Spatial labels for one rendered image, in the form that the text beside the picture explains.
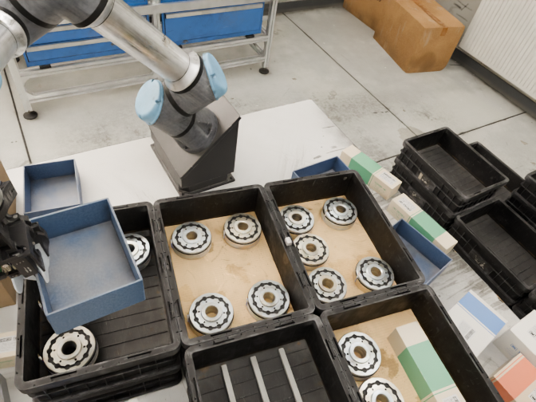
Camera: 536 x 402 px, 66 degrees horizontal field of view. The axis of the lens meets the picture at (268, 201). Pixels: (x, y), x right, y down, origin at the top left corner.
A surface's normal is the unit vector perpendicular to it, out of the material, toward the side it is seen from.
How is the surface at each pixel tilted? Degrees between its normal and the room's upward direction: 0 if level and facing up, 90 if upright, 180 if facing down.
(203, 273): 0
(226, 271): 0
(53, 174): 90
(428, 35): 89
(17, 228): 7
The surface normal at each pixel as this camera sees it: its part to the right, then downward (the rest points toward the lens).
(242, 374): 0.13, -0.65
